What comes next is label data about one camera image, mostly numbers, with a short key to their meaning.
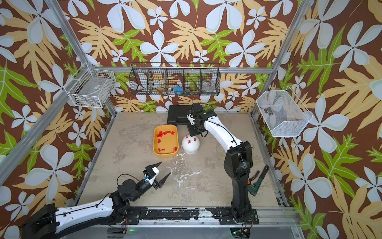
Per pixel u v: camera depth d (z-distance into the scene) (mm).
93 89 858
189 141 899
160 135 1051
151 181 639
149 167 691
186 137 914
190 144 906
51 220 478
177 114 1147
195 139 908
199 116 644
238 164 515
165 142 1018
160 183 672
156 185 663
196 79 975
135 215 740
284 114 840
